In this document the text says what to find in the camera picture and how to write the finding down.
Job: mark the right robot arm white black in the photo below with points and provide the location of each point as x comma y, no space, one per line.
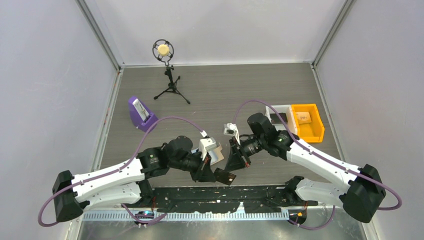
356,189

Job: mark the purple metronome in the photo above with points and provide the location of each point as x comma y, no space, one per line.
140,115

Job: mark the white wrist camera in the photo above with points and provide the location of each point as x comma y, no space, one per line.
231,129
206,145

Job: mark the white plastic bin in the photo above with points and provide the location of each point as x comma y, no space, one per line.
290,115

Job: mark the beige leather card holder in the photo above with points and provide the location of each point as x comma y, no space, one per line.
212,157

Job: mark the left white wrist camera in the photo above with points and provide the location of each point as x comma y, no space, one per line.
206,145

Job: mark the black block in white bin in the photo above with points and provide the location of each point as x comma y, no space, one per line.
276,118

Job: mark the black microphone on tripod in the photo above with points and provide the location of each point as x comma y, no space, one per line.
164,51

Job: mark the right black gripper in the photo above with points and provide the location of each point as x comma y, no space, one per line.
235,161

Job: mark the black credit card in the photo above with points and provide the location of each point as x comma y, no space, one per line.
224,177

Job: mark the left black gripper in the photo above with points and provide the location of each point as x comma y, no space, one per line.
203,172

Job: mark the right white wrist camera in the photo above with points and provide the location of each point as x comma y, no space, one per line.
231,129

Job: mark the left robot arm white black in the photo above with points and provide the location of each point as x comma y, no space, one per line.
127,182

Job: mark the orange plastic bin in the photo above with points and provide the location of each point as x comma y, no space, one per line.
312,132

